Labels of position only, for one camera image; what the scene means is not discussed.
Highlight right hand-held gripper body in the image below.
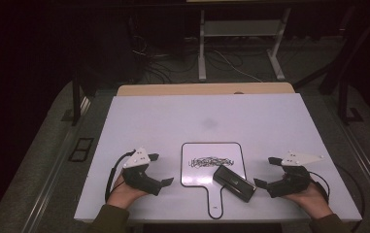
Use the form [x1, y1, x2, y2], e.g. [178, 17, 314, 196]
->
[265, 150, 325, 199]

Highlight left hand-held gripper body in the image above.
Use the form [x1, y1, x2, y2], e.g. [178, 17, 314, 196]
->
[121, 147, 163, 197]

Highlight black whiteboard eraser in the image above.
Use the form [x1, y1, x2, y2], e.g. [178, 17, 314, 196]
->
[212, 164, 257, 204]

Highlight white handheld whiteboard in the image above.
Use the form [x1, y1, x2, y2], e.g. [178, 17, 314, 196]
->
[180, 141, 248, 220]

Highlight person's left hand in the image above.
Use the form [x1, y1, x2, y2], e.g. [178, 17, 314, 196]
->
[107, 173, 151, 210]

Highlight person's right hand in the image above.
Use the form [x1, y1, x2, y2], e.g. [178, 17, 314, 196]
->
[281, 174, 334, 220]

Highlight light wooden table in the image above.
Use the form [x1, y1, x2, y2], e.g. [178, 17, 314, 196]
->
[117, 82, 296, 97]

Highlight black metal stand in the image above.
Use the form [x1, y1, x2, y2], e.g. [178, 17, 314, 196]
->
[60, 69, 92, 127]
[337, 73, 365, 126]

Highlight white metal stand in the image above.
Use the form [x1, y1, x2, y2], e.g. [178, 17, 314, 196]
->
[197, 7, 292, 83]

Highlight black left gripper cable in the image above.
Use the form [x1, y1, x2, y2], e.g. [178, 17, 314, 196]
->
[104, 150, 137, 204]

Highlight black floor outlet frame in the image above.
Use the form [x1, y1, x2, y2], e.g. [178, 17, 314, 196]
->
[67, 137, 95, 163]

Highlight metal floor rail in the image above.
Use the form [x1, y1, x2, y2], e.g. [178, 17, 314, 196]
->
[329, 105, 370, 210]
[19, 96, 92, 233]

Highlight black floor cables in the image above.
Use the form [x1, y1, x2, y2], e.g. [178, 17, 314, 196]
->
[129, 33, 200, 84]

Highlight white floor cable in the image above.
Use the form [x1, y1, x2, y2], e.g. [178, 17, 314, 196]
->
[213, 49, 264, 83]

